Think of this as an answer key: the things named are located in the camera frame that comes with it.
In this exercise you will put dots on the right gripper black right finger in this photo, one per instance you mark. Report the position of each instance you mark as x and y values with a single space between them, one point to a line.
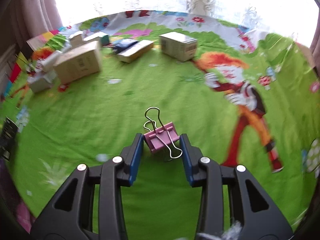
250 207

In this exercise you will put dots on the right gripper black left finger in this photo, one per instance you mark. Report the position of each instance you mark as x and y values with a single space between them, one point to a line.
88 204

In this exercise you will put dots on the pink binder clip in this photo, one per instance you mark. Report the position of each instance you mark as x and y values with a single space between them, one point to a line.
159 136

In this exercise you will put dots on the white printed cardboard box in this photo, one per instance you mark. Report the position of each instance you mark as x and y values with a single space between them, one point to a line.
179 46

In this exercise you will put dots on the green cartoon bedsheet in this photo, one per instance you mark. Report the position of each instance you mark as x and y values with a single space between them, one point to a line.
246 98

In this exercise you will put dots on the large brown cardboard box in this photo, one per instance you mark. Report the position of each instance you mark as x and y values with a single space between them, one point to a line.
79 62

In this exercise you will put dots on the small white box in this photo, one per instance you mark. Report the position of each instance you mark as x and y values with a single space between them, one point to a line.
76 39

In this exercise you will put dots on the teal and white box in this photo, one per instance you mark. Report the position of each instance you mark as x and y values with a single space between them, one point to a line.
101 37

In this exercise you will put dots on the pink curtain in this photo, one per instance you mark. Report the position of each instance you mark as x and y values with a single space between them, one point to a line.
25 19

